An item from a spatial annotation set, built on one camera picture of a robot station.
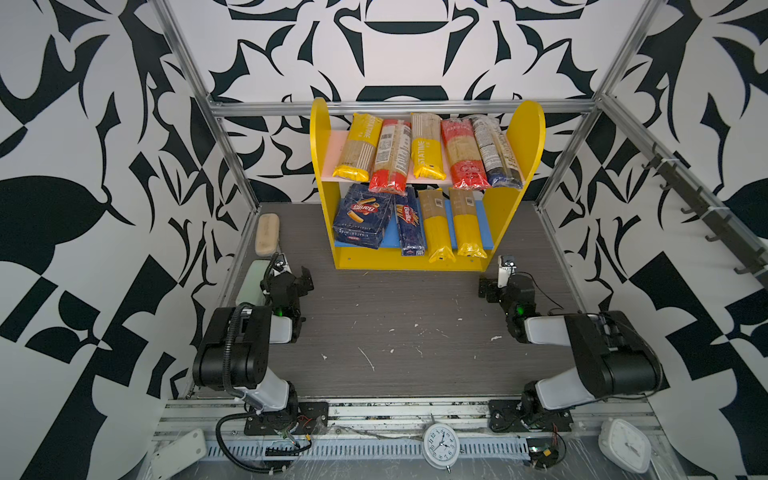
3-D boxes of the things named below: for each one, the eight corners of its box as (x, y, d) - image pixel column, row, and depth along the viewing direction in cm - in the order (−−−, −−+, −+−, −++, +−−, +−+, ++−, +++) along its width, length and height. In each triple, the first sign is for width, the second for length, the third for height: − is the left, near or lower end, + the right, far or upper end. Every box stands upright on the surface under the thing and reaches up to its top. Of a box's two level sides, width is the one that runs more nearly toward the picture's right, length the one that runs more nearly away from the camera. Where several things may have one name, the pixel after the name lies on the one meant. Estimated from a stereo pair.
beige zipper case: (258, 261, 106) (253, 253, 102) (260, 223, 117) (256, 214, 114) (280, 257, 107) (276, 249, 103) (280, 220, 118) (277, 211, 115)
